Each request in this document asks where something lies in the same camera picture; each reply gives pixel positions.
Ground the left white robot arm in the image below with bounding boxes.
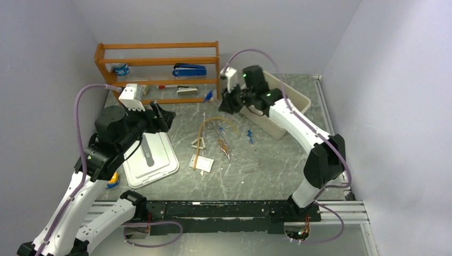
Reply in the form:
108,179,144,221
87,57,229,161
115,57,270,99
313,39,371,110
17,102,176,255

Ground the orange wooden shelf rack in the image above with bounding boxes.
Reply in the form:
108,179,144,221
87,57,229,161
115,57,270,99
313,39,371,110
94,41,221,94

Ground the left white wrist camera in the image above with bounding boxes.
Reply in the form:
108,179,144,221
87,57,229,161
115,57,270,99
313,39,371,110
118,83,146,111

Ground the clear cylinder blue base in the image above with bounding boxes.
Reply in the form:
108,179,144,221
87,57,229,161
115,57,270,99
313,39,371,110
203,90,221,103

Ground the red white marker pen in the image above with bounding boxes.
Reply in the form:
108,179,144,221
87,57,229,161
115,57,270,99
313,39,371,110
158,85,178,89

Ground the white plastic container lid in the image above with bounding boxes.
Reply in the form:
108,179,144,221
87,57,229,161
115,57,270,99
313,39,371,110
123,132,180,189

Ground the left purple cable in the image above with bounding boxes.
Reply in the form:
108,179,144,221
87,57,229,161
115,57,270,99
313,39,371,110
33,84,123,256

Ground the blue yellow small object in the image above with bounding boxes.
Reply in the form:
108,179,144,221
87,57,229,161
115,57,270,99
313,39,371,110
107,172,119,189

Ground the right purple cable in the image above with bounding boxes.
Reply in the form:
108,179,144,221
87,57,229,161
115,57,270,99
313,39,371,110
219,49,353,244

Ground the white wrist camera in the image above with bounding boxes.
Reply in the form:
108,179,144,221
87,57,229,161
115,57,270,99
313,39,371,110
220,67,238,93
118,83,146,111

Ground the small blue clip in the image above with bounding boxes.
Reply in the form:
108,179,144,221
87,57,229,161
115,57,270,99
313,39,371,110
247,130,254,144

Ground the blue stapler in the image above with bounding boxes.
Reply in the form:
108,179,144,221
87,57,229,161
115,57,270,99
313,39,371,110
172,63,207,77

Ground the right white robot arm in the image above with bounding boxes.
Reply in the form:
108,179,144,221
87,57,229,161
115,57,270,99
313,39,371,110
219,65,346,221

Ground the purple cable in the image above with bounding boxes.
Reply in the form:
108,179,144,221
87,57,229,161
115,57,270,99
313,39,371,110
219,49,353,244
33,84,123,256

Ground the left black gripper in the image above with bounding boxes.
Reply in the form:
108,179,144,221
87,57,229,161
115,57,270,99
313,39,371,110
118,100,176,151

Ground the small white green box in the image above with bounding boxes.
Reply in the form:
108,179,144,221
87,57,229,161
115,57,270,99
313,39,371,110
136,85,149,95

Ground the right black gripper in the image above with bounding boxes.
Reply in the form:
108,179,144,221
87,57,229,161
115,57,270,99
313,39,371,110
219,81,255,114

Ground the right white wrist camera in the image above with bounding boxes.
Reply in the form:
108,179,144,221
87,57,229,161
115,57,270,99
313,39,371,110
220,67,238,93

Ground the beige plastic bin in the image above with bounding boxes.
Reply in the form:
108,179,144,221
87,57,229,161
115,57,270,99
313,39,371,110
239,71,311,140

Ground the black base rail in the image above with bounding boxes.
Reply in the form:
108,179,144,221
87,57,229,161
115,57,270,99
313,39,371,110
147,200,321,235

